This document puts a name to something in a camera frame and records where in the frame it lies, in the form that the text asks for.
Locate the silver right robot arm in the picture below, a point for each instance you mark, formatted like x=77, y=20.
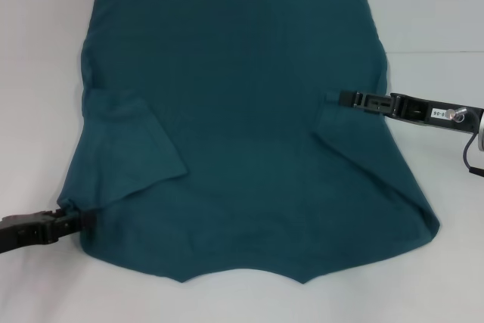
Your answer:
x=481, y=130

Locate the teal blue t-shirt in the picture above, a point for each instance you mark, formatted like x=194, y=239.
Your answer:
x=246, y=130

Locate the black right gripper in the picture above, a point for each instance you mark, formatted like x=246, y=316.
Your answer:
x=427, y=111

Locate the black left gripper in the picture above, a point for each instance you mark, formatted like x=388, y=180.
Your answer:
x=20, y=234

